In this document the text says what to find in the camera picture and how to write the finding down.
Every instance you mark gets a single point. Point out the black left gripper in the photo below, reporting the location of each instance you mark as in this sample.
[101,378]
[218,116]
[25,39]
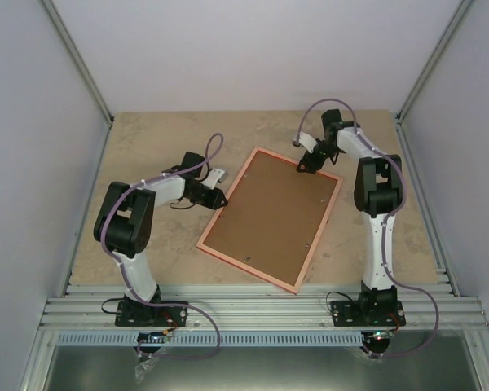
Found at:
[218,197]

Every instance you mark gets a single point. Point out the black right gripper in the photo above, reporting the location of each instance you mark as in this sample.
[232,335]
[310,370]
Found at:
[313,164]

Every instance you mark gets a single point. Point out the red wooden picture frame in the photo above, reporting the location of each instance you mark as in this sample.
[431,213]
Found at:
[212,252]

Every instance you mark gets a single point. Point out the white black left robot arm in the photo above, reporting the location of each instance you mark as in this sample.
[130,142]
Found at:
[123,226]

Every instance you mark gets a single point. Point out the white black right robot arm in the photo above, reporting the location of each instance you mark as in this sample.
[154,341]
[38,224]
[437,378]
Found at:
[378,193]

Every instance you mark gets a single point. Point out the clear plastic bag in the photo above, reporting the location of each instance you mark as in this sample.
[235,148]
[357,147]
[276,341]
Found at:
[143,367]

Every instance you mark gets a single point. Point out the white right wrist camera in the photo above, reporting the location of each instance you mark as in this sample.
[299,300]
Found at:
[305,140]

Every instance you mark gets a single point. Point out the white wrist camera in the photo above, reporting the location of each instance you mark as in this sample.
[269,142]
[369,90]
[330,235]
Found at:
[305,140]
[215,177]

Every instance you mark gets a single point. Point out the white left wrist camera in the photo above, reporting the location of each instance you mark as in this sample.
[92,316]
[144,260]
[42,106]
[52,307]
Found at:
[215,177]

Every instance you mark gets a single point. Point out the aluminium corner post left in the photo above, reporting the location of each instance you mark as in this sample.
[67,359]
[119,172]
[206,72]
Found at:
[76,58]

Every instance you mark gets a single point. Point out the aluminium corner post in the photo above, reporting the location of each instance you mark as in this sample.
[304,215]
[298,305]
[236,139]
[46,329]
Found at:
[76,58]
[457,19]

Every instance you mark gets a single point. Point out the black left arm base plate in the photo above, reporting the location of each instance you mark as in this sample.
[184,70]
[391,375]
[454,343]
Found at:
[135,314]

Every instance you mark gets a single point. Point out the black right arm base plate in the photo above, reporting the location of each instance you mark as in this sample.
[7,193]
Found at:
[350,314]

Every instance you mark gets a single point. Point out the aluminium rail platform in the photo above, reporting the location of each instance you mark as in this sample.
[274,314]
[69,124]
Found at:
[262,307]

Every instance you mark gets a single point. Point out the grey slotted cable duct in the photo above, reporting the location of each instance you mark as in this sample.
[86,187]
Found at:
[211,339]

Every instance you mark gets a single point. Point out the aluminium corner post right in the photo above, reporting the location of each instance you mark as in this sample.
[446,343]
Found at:
[457,19]

